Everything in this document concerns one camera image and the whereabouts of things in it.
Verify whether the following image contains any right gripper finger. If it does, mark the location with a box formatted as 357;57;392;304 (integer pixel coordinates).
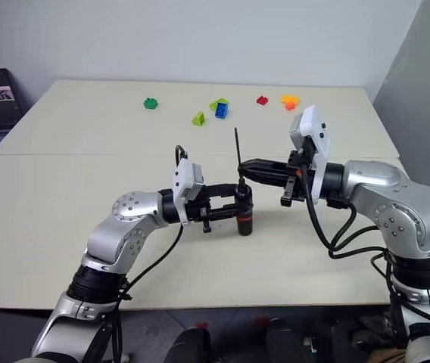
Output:
238;158;288;174
241;170;288;187

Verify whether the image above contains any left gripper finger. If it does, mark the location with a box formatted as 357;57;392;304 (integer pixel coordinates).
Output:
205;183;238;198
209;203;238;221

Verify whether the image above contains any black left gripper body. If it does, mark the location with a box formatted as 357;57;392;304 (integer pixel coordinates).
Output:
184;184;216;234

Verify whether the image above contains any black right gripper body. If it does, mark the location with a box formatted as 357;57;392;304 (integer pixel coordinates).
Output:
279;149;311;208

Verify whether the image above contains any black red electric screwdriver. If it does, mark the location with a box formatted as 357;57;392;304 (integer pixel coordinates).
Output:
234;181;254;237

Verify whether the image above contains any thin metal screwdriver bit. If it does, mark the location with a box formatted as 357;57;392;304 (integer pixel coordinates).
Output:
232;127;247;186

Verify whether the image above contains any dark rounded shape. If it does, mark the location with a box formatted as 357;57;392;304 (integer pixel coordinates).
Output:
266;317;310;363
164;325;212;363

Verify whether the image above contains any black bag on floor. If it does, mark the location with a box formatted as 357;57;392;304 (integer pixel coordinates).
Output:
332;315;397;349

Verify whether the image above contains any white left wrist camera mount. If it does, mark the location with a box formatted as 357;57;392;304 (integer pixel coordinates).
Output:
172;158;205;226

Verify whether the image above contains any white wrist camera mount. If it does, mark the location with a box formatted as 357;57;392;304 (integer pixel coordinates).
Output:
288;104;331;206
172;158;205;226

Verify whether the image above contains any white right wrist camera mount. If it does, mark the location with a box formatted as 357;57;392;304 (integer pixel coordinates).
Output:
288;104;331;206

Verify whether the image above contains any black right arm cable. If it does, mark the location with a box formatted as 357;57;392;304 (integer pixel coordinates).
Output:
296;138;409;349

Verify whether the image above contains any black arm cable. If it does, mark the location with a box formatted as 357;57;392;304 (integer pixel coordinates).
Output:
101;144;190;363
296;138;409;349

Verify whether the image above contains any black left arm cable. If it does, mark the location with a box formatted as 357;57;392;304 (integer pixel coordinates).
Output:
101;144;190;363

